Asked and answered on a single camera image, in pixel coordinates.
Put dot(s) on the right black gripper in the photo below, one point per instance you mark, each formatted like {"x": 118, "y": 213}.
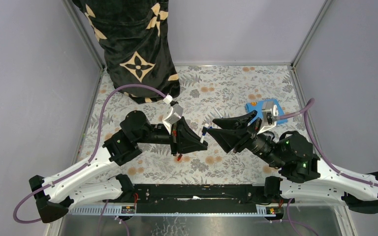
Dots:
{"x": 237, "y": 136}

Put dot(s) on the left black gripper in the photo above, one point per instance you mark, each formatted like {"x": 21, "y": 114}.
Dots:
{"x": 183, "y": 139}

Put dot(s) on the white pen red tip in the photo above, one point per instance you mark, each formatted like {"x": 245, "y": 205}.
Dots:
{"x": 203, "y": 132}

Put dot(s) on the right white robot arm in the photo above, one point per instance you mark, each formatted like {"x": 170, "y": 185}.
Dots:
{"x": 302, "y": 174}

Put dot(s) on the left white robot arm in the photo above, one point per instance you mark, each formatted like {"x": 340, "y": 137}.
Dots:
{"x": 57, "y": 194}

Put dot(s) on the blue folded cloth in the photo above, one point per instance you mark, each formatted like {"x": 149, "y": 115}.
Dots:
{"x": 258, "y": 105}

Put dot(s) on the floral table mat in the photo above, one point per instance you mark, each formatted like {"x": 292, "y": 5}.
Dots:
{"x": 227, "y": 88}

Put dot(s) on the black gold patterned robe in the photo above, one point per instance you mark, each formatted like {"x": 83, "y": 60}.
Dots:
{"x": 134, "y": 37}

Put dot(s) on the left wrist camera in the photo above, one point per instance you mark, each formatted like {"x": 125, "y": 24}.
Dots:
{"x": 174, "y": 115}

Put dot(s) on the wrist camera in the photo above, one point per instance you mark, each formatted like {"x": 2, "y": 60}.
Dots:
{"x": 269, "y": 114}
{"x": 174, "y": 115}

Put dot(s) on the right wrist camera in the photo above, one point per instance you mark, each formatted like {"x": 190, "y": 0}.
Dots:
{"x": 269, "y": 114}

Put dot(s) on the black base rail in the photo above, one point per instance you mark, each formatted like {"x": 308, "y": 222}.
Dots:
{"x": 243, "y": 193}

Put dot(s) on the slotted cable duct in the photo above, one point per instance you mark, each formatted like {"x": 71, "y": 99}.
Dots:
{"x": 195, "y": 208}

